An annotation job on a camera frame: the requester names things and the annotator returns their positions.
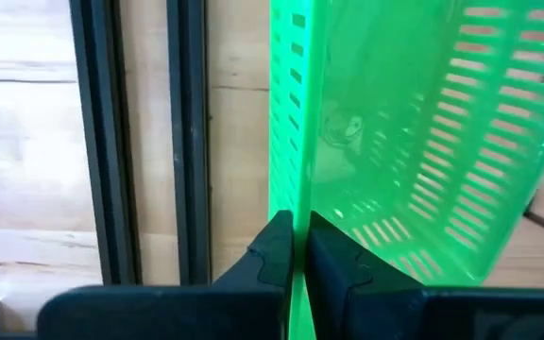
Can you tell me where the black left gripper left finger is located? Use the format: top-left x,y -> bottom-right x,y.
38,210 -> 295,340

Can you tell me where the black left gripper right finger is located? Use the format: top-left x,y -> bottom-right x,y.
305,211 -> 544,340

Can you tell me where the green slotted plastic basket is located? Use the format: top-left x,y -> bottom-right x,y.
267,0 -> 544,340

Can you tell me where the black aluminium side frame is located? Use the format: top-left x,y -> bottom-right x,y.
68,0 -> 212,287

